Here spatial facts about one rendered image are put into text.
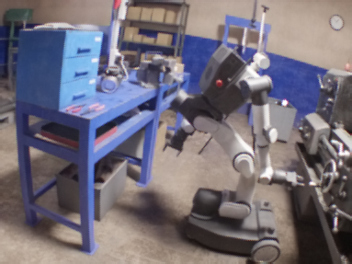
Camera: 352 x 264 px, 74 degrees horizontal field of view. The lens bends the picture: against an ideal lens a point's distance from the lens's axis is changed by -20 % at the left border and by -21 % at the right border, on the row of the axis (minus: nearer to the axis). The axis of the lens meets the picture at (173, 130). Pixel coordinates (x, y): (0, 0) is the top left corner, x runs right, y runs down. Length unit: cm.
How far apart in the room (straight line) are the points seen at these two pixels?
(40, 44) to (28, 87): 24
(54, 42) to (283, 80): 481
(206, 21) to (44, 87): 456
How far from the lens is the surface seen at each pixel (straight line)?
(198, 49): 565
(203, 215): 190
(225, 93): 154
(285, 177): 169
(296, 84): 568
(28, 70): 150
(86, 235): 167
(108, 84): 181
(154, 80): 209
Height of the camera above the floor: 127
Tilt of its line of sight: 19 degrees down
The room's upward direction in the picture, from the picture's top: 9 degrees clockwise
